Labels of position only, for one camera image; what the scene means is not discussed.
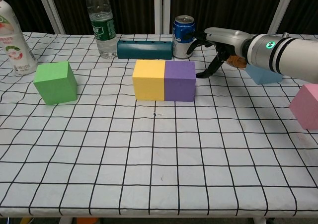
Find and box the purple foam cube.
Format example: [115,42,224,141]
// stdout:
[163,61,196,102]

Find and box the white drink bottle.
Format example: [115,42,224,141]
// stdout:
[0,0,38,75]

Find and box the upright white frame post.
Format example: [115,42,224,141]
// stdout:
[162,0,171,35]
[154,0,163,35]

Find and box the light blue foam cube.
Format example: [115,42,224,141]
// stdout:
[245,64,283,85]

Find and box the green foam cube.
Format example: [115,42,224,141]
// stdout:
[33,61,78,105]

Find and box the yellow foam cube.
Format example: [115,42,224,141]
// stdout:
[132,59,166,101]

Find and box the blue soda can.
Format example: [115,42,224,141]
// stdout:
[172,15,196,59]

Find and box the dark teal plastic case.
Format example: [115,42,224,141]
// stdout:
[116,40,173,60]

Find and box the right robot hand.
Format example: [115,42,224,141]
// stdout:
[183,27,253,79]

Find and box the pink foam cube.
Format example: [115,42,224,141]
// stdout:
[289,83,318,130]

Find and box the white black-grid tablecloth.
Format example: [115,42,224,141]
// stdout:
[0,32,318,219]

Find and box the clear jar of rubber bands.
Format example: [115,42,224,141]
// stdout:
[227,55,248,69]

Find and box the slanted white frame bar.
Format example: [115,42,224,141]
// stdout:
[267,0,298,35]
[34,0,66,35]

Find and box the clear water bottle green label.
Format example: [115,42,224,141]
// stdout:
[85,0,118,60]

